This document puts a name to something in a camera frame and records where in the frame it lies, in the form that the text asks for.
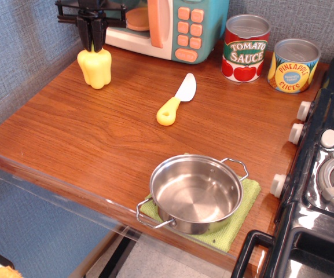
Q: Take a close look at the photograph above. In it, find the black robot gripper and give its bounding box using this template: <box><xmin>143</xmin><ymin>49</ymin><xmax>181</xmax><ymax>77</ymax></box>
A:
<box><xmin>55</xmin><ymin>1</ymin><xmax>127</xmax><ymax>53</ymax></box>

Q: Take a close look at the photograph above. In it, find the yellow toy capsicum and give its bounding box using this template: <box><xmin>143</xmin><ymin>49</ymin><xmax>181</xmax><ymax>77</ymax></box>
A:
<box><xmin>77</xmin><ymin>48</ymin><xmax>112</xmax><ymax>90</ymax></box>

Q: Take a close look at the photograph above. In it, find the toy microwave oven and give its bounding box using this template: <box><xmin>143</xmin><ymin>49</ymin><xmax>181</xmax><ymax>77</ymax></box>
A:
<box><xmin>105</xmin><ymin>1</ymin><xmax>229</xmax><ymax>64</ymax></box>

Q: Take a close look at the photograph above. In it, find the orange microwave plate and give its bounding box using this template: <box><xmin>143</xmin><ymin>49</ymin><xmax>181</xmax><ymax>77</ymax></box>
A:
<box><xmin>126</xmin><ymin>7</ymin><xmax>149</xmax><ymax>31</ymax></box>

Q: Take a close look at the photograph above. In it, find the tomato sauce can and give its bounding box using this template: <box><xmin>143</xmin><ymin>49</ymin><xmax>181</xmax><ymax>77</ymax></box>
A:
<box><xmin>221</xmin><ymin>14</ymin><xmax>271</xmax><ymax>83</ymax></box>

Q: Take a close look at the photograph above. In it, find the stainless steel pot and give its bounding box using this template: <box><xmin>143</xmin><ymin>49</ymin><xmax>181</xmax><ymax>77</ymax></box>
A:
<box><xmin>136</xmin><ymin>154</ymin><xmax>249</xmax><ymax>235</ymax></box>

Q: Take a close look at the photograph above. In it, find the pineapple slices can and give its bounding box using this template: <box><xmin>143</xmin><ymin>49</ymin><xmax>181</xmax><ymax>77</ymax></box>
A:
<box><xmin>267</xmin><ymin>38</ymin><xmax>321</xmax><ymax>94</ymax></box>

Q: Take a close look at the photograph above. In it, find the white stove knob top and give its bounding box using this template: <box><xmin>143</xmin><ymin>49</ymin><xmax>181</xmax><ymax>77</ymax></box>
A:
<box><xmin>296</xmin><ymin>101</ymin><xmax>312</xmax><ymax>122</ymax></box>

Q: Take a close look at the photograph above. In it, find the white stove knob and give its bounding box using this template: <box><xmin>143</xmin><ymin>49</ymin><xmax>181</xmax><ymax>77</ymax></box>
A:
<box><xmin>288</xmin><ymin>123</ymin><xmax>304</xmax><ymax>145</ymax></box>
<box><xmin>296</xmin><ymin>101</ymin><xmax>312</xmax><ymax>122</ymax></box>
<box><xmin>270</xmin><ymin>174</ymin><xmax>287</xmax><ymax>198</ymax></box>

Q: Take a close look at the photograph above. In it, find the white stove knob middle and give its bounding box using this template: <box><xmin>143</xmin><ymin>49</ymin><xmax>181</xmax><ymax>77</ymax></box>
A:
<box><xmin>288</xmin><ymin>123</ymin><xmax>304</xmax><ymax>145</ymax></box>

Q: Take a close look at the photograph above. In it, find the white stove knob bottom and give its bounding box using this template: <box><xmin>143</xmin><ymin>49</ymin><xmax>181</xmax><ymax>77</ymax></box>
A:
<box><xmin>270</xmin><ymin>174</ymin><xmax>287</xmax><ymax>198</ymax></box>

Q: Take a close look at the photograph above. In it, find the green cloth mat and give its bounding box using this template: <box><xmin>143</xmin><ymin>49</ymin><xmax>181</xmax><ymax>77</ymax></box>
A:
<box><xmin>139</xmin><ymin>176</ymin><xmax>262</xmax><ymax>253</ymax></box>

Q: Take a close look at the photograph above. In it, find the black toy stove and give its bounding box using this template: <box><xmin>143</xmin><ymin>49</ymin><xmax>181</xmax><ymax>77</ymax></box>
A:
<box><xmin>232</xmin><ymin>58</ymin><xmax>334</xmax><ymax>277</ymax></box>

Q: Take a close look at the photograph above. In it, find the yellow handled toy knife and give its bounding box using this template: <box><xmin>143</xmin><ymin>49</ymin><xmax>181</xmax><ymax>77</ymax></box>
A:
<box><xmin>156</xmin><ymin>73</ymin><xmax>197</xmax><ymax>126</ymax></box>

